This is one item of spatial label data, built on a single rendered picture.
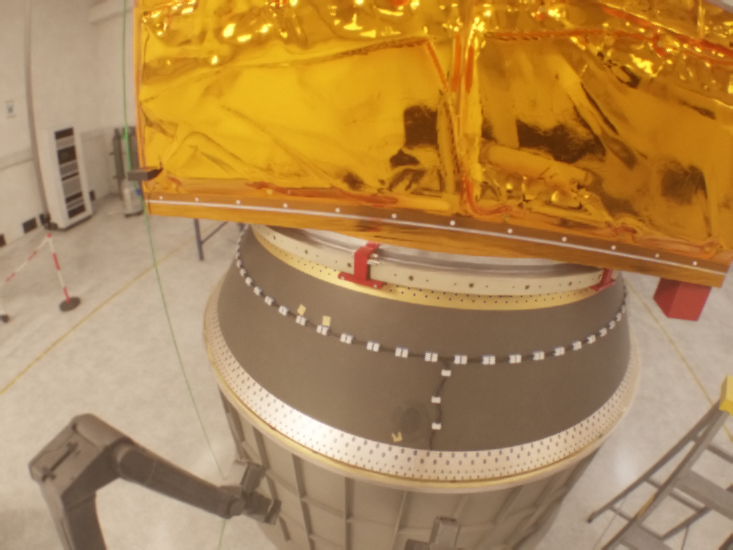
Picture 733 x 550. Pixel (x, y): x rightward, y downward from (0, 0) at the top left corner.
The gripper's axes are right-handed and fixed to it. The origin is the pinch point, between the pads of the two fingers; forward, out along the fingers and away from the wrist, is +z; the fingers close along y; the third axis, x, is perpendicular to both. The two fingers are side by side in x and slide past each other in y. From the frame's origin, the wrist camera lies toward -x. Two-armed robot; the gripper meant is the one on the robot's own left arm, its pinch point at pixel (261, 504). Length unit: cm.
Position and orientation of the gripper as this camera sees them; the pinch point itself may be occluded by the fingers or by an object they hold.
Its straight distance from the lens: 107.5
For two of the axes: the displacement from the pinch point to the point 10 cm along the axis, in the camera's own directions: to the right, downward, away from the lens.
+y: -9.6, -1.7, 2.4
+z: 1.1, 5.5, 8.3
